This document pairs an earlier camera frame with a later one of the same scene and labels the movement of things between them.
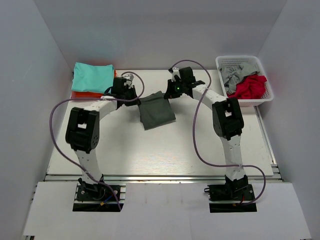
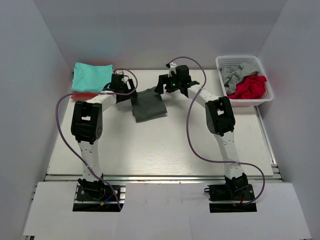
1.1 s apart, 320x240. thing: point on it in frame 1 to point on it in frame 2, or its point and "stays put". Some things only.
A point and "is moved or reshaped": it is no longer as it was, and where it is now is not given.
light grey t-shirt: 233,74 stays put
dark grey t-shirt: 155,110 is moved or reshaped
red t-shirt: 252,87 stays put
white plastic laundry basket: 244,77 stays put
